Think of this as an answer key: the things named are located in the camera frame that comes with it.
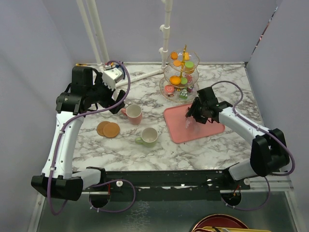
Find yellow-handled tool at wall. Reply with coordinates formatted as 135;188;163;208
75;63;96;67

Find three-tier glass dessert stand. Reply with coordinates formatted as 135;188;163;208
159;45;200;103

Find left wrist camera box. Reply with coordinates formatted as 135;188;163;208
102;68;123;90

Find green mug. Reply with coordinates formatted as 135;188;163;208
135;128;158;148

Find toy yellow cracker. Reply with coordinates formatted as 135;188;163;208
184;52;190;60

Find white pvc pipe frame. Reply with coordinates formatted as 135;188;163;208
76;0;173;82

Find pink mug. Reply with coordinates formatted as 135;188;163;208
120;104;142;125

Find toy green cake slice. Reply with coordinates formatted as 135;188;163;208
179;88;188;100

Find cork coaster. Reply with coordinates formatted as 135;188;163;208
102;122;120;138
97;121;109;136

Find toy green macaron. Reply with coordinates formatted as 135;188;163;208
185;61;195;69
181;77;188;85

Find pink-handled metal tongs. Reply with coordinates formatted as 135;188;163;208
185;116;200;133

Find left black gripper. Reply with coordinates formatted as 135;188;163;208
87;72;125;113

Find blue-handled pliers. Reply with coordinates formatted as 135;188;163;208
119;65;126;80

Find aluminium rail base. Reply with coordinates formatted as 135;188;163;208
38;169;294;195

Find toy brown chip cookie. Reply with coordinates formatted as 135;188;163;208
170;52;178;60

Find toy orange egg tart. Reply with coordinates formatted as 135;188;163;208
169;75;181;85

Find toy purple cake slice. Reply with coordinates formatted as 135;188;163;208
187;87;194;93

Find toy bread bun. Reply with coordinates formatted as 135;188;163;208
184;68;195;74

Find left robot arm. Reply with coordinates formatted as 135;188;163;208
31;66;126;201

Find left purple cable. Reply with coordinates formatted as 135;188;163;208
47;60;136;216

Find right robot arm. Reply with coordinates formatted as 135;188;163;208
185;87;290;189

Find red round tray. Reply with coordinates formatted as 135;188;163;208
191;214;249;232

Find pink serving tray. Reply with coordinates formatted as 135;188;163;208
164;104;225;144

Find toy orange round cookie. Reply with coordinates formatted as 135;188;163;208
173;60;182;67

